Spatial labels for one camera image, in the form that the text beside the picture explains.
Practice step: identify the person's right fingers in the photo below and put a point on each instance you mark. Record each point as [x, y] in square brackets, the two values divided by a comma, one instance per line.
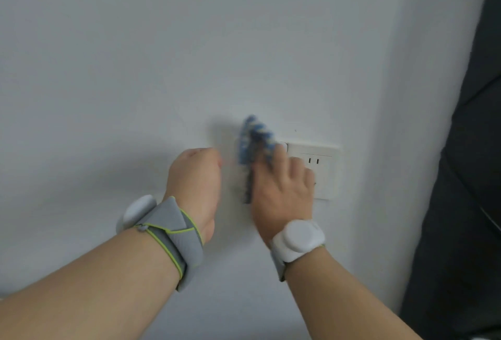
[293, 165]

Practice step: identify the blue white cleaning cloth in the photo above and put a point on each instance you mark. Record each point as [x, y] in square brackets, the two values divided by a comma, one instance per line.
[252, 148]

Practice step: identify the person's left forearm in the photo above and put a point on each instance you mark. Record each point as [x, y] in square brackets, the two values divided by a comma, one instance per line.
[90, 289]

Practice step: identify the person's right hand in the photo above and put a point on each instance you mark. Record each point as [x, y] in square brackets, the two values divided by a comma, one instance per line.
[280, 199]

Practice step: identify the dark grey curtain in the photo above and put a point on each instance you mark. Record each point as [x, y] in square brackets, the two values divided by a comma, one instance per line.
[462, 179]

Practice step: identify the person's right forearm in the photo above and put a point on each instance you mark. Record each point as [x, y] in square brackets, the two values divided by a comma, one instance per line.
[344, 300]

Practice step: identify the person's left hand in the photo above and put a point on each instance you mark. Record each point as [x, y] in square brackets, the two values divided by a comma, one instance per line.
[194, 183]

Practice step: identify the white wall socket plate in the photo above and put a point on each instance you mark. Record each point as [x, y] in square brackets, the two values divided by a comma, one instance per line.
[317, 167]

